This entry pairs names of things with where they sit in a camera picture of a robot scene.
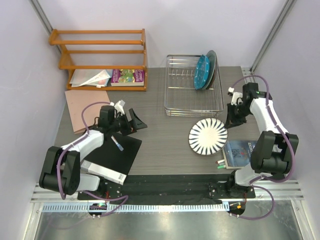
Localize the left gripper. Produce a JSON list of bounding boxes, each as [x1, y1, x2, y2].
[[109, 109, 147, 137]]

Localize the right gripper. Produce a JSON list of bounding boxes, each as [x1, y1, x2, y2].
[[226, 102, 253, 129]]

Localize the white blue striped plate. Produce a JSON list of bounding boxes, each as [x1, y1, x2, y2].
[[188, 118, 228, 156]]

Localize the wire dish rack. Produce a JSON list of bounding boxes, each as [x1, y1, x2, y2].
[[164, 54, 224, 118]]

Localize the blue polka dot plate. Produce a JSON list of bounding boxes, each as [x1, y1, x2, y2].
[[193, 55, 210, 90]]

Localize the dark blue glazed plate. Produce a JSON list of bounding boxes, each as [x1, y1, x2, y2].
[[207, 56, 219, 89]]

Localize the grey-green ceramic plate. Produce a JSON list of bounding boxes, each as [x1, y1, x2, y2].
[[202, 50, 217, 90]]

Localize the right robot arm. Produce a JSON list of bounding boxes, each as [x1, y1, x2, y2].
[[224, 82, 299, 198]]

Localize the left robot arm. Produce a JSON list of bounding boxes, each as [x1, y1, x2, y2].
[[38, 100, 148, 200]]

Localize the wooden shelf rack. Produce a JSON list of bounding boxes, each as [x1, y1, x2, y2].
[[48, 28, 148, 91]]

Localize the white blue pen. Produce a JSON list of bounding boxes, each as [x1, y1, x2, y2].
[[110, 135, 124, 152]]

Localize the blue hardcover book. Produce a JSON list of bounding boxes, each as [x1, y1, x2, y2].
[[223, 140, 257, 169]]

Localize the black notebook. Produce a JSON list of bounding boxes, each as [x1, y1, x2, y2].
[[80, 133, 142, 185]]

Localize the purple green paperback book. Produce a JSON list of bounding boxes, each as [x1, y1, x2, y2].
[[110, 69, 145, 87]]

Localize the clear plastic sleeve papers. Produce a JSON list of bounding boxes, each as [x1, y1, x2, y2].
[[70, 69, 113, 88]]

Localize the pink paper folder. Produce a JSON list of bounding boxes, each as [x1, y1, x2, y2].
[[64, 89, 112, 136]]

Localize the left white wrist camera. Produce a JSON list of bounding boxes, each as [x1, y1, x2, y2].
[[110, 100, 125, 115]]

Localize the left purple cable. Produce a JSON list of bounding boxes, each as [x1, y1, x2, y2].
[[53, 101, 130, 230]]

